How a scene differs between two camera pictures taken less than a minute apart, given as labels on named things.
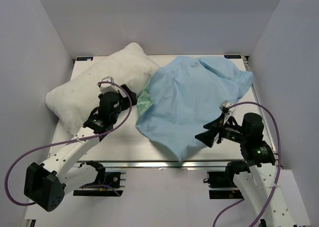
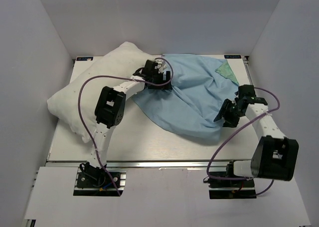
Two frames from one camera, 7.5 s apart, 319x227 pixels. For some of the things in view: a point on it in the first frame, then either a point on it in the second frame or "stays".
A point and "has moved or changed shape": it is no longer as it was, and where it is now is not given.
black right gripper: x=213 y=127 → x=230 y=122
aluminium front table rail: x=161 y=164 stays
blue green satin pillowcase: x=183 y=97 has moved or changed shape
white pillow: x=74 y=103 stays
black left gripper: x=131 y=95 → x=167 y=76
